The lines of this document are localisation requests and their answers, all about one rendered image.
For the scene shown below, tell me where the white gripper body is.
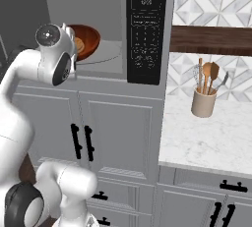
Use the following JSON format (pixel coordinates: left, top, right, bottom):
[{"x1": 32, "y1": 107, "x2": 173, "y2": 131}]
[{"x1": 61, "y1": 23, "x2": 79, "y2": 64}]

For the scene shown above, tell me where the golden waffle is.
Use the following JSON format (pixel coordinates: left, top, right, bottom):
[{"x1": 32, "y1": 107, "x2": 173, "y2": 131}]
[{"x1": 75, "y1": 36, "x2": 86, "y2": 54}]

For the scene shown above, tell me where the brown wooden bowl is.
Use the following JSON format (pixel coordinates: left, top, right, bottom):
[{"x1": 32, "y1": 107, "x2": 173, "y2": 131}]
[{"x1": 67, "y1": 24, "x2": 102, "y2": 63}]

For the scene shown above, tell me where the grey microwave turntable plate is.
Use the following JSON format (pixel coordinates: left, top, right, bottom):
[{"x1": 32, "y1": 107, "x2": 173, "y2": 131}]
[{"x1": 76, "y1": 39, "x2": 123, "y2": 66}]

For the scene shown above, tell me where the grey microwave door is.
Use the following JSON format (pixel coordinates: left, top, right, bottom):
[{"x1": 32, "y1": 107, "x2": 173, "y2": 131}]
[{"x1": 0, "y1": 0, "x2": 51, "y2": 75}]

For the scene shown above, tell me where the grey microwave oven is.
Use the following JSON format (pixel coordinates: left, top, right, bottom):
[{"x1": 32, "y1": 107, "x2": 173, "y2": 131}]
[{"x1": 0, "y1": 0, "x2": 170, "y2": 86}]

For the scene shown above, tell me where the grey cupboard door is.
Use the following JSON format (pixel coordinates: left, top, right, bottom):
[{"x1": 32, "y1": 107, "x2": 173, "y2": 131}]
[
  {"x1": 11, "y1": 91, "x2": 82, "y2": 170},
  {"x1": 223, "y1": 194, "x2": 252, "y2": 227},
  {"x1": 78, "y1": 90, "x2": 165, "y2": 180},
  {"x1": 157, "y1": 187, "x2": 228, "y2": 227}
]

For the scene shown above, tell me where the metal whisk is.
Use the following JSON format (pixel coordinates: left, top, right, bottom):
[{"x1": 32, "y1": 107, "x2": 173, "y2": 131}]
[{"x1": 192, "y1": 65, "x2": 201, "y2": 90}]

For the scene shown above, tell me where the wooden stick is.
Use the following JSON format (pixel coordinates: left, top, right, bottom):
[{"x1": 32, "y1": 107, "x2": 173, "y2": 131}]
[{"x1": 198, "y1": 57, "x2": 204, "y2": 94}]

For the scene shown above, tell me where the dark wooden shelf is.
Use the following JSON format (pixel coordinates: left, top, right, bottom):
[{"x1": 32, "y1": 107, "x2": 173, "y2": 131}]
[{"x1": 169, "y1": 25, "x2": 252, "y2": 57}]

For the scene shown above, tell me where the wooden spoon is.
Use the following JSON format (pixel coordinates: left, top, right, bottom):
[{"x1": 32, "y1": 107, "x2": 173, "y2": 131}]
[{"x1": 202, "y1": 62, "x2": 213, "y2": 95}]

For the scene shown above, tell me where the wooden spatula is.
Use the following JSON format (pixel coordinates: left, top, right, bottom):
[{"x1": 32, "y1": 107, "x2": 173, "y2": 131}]
[{"x1": 208, "y1": 61, "x2": 221, "y2": 95}]

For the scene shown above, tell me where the beige utensil pot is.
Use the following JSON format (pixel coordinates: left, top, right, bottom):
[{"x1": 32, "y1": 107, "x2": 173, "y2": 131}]
[{"x1": 190, "y1": 86, "x2": 219, "y2": 119}]

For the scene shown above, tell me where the metal spoon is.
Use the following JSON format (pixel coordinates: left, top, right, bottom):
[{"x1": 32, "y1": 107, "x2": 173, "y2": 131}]
[{"x1": 212, "y1": 71, "x2": 230, "y2": 95}]

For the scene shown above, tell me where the grey drawer front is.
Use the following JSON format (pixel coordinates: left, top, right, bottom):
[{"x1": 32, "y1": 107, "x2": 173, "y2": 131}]
[
  {"x1": 93, "y1": 176, "x2": 158, "y2": 213},
  {"x1": 88, "y1": 204, "x2": 156, "y2": 227},
  {"x1": 173, "y1": 168, "x2": 252, "y2": 194}
]

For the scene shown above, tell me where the black cupboard handle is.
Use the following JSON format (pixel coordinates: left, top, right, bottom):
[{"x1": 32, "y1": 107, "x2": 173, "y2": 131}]
[
  {"x1": 70, "y1": 123, "x2": 83, "y2": 160},
  {"x1": 84, "y1": 125, "x2": 95, "y2": 162},
  {"x1": 221, "y1": 203, "x2": 236, "y2": 227},
  {"x1": 209, "y1": 201, "x2": 222, "y2": 227}
]

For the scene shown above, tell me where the black drawer handle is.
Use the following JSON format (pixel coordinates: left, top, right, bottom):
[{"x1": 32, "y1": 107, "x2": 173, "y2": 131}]
[
  {"x1": 219, "y1": 179, "x2": 249, "y2": 194},
  {"x1": 91, "y1": 191, "x2": 109, "y2": 201},
  {"x1": 96, "y1": 216, "x2": 111, "y2": 227}
]

